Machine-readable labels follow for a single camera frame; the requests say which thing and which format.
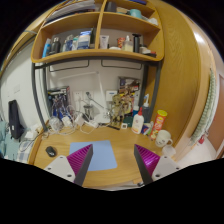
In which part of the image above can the blue robot model box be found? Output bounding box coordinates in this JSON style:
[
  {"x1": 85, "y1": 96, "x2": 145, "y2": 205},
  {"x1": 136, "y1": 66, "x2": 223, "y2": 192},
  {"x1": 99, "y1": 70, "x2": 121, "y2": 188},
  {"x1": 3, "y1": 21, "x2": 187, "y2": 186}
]
[{"x1": 47, "y1": 86, "x2": 71, "y2": 119}]

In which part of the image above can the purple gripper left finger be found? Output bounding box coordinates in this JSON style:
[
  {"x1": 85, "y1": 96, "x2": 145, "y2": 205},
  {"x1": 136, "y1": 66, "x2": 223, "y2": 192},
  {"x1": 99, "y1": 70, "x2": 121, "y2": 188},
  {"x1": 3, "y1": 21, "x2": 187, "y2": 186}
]
[{"x1": 43, "y1": 143, "x2": 94, "y2": 187}]

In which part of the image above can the black hanging bag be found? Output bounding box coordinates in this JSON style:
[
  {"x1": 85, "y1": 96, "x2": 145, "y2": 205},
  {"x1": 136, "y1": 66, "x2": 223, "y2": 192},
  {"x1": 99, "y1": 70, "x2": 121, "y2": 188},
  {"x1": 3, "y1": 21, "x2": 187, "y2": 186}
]
[{"x1": 8, "y1": 100, "x2": 24, "y2": 139}]

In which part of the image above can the black thermos bottle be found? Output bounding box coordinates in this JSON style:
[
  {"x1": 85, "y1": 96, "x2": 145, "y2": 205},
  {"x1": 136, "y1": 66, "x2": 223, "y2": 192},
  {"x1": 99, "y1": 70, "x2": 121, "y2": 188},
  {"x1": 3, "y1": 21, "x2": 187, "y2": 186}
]
[{"x1": 132, "y1": 33, "x2": 141, "y2": 53}]

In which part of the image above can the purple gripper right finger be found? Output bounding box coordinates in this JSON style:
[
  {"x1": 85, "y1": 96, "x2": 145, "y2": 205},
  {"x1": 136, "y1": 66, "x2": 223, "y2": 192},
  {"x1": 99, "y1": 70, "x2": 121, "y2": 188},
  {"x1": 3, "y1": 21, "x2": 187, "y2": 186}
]
[{"x1": 133, "y1": 143, "x2": 182, "y2": 186}]

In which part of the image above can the blue spray bottle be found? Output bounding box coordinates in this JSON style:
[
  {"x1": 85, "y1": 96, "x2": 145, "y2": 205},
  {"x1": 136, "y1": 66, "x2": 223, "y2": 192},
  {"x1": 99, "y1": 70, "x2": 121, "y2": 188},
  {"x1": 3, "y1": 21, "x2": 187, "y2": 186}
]
[{"x1": 142, "y1": 94, "x2": 150, "y2": 123}]

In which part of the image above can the golden figure model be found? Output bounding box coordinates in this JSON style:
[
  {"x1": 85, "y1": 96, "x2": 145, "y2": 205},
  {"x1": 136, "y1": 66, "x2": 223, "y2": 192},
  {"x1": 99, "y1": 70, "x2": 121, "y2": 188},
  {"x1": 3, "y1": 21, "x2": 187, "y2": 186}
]
[{"x1": 110, "y1": 94, "x2": 125, "y2": 128}]

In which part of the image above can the blue mouse pad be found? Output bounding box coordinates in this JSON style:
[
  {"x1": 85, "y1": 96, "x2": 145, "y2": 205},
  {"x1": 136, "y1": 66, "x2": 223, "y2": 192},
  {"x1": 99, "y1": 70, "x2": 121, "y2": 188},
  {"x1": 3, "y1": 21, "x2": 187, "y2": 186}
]
[{"x1": 69, "y1": 140, "x2": 117, "y2": 171}]

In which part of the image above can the white ceramic mug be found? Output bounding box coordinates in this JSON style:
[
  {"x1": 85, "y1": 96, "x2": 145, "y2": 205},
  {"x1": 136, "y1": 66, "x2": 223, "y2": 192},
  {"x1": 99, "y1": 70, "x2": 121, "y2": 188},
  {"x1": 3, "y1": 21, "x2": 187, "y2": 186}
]
[{"x1": 155, "y1": 130, "x2": 173, "y2": 148}]

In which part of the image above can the white lotion bottle red cap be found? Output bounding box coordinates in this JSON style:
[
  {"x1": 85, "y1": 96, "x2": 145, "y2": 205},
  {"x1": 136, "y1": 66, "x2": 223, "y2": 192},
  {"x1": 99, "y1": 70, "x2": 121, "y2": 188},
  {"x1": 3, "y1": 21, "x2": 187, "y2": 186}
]
[{"x1": 131, "y1": 109, "x2": 144, "y2": 134}]

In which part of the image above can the white tube on shelf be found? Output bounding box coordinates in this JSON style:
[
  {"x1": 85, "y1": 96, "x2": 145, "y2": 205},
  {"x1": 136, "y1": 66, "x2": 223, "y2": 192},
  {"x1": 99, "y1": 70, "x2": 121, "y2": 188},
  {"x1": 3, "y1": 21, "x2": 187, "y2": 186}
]
[{"x1": 100, "y1": 35, "x2": 109, "y2": 49}]

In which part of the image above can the clear plastic cup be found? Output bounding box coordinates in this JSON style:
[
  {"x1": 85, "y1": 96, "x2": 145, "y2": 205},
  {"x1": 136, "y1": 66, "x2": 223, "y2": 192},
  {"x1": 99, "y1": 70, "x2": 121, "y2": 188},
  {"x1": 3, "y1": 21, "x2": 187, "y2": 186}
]
[{"x1": 162, "y1": 145, "x2": 176, "y2": 157}]

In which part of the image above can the red yellow chips can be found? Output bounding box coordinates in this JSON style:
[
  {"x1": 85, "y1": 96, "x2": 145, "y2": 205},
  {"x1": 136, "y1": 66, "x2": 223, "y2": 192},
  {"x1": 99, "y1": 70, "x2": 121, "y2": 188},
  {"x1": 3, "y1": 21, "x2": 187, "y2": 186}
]
[{"x1": 150, "y1": 110, "x2": 168, "y2": 140}]

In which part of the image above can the teal tape roll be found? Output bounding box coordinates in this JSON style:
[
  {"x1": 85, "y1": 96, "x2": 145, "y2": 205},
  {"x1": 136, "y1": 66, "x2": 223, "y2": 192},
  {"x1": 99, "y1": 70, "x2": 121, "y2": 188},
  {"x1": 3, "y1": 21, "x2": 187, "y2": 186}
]
[{"x1": 130, "y1": 9, "x2": 142, "y2": 18}]

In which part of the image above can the wooden wall shelf unit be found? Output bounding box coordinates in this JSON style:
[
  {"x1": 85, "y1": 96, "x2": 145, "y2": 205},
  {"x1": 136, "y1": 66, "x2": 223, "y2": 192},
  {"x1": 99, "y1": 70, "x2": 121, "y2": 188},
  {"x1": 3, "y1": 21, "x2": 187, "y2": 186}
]
[{"x1": 31, "y1": 0, "x2": 164, "y2": 63}]

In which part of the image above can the black computer mouse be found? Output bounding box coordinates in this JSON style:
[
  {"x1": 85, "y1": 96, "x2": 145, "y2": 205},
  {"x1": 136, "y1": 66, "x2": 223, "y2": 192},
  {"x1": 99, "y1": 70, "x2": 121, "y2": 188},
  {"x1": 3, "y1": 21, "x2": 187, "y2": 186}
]
[{"x1": 46, "y1": 146, "x2": 57, "y2": 157}]

